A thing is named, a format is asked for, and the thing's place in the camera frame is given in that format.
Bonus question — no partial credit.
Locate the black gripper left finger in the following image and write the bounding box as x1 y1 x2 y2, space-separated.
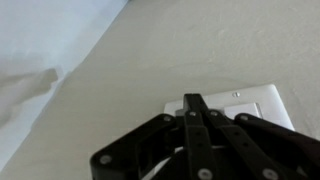
89 93 214 180

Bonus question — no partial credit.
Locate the white double switch wall plate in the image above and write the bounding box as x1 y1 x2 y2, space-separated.
143 83 296 180

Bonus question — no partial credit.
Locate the white rocker light switch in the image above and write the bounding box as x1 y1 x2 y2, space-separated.
222 102 264 120

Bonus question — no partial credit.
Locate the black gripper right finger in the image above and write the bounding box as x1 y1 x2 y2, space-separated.
193 93 320 180

